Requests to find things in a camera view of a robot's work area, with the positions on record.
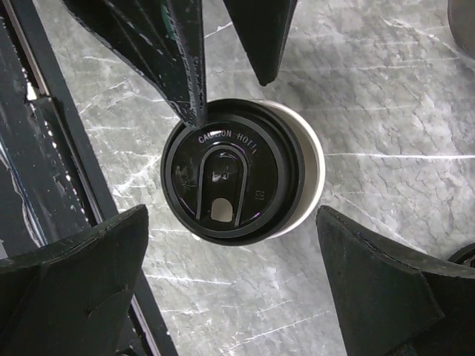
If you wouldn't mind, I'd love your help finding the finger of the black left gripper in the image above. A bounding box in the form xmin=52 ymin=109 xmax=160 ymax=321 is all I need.
xmin=224 ymin=0 xmax=298 ymax=86
xmin=64 ymin=0 xmax=207 ymax=128

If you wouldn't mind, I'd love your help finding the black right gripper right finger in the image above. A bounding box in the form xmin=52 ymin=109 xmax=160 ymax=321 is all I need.
xmin=316 ymin=205 xmax=474 ymax=355

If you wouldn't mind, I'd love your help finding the grey straw holder cup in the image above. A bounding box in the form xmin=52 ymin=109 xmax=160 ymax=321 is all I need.
xmin=448 ymin=0 xmax=475 ymax=59

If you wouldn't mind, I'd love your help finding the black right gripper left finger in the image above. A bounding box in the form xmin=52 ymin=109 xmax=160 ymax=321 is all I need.
xmin=1 ymin=205 xmax=148 ymax=355

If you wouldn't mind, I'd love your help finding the paper coffee cup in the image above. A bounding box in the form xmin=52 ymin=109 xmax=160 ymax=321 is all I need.
xmin=191 ymin=99 xmax=327 ymax=242

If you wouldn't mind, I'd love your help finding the black coffee cup lid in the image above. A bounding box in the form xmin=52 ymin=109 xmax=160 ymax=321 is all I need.
xmin=160 ymin=98 xmax=307 ymax=248

